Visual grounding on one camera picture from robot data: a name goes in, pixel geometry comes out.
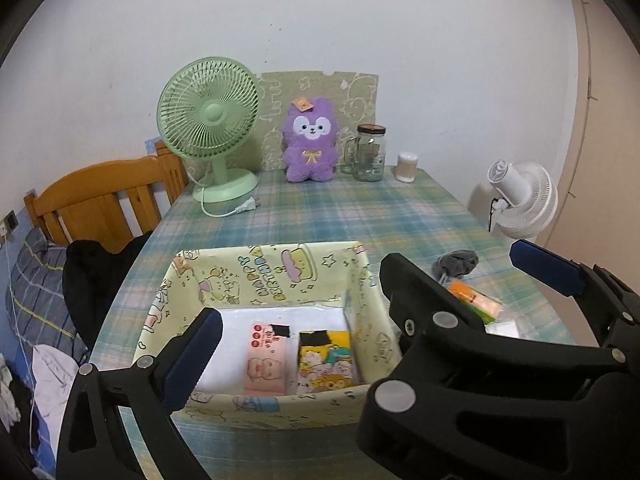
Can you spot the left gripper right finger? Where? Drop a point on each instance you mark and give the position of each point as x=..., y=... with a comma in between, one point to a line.
x=466, y=404

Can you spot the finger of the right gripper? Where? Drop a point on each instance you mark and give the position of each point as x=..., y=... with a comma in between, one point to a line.
x=610, y=307

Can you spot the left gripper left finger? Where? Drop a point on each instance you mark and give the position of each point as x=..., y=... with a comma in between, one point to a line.
x=94, y=443

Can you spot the orange green packaged item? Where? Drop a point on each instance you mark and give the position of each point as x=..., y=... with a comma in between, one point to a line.
x=485, y=307

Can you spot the yellow cartoon sock pack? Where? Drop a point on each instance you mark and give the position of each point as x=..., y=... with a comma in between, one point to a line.
x=325, y=361

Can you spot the pink cartoon sock pack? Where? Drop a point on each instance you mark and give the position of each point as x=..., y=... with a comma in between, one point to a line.
x=267, y=360

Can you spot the white clothes on bed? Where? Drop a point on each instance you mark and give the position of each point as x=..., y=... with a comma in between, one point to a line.
x=53, y=372

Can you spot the beige wooden door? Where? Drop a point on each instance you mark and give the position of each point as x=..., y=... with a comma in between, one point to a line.
x=598, y=217

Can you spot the white standing fan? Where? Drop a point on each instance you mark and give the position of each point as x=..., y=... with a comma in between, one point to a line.
x=526, y=201

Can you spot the blue plaid pillow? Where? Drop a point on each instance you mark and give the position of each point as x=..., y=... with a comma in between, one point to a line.
x=36, y=308

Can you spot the black garment on bed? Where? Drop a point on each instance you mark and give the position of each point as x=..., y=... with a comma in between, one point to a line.
x=92, y=277

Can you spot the yellow cartoon storage box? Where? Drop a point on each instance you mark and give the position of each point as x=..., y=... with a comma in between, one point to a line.
x=307, y=286

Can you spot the plaid tablecloth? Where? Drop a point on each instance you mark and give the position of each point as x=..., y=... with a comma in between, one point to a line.
x=420, y=220

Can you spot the wooden bed headboard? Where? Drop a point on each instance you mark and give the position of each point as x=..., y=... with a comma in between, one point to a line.
x=84, y=205

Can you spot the cotton swab container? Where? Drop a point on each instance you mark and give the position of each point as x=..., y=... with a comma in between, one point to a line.
x=407, y=164

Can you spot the glass mason jar mug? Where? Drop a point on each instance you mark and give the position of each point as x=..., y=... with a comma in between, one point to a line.
x=365, y=153

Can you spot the purple plush toy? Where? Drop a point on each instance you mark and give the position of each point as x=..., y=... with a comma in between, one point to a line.
x=310, y=138

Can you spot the patterned cardboard backdrop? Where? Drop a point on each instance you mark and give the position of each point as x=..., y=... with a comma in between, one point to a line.
x=353, y=96

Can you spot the green desk fan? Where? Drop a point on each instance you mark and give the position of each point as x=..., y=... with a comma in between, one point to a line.
x=205, y=113

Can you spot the wall power outlet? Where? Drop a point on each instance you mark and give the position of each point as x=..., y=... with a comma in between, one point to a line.
x=8, y=224

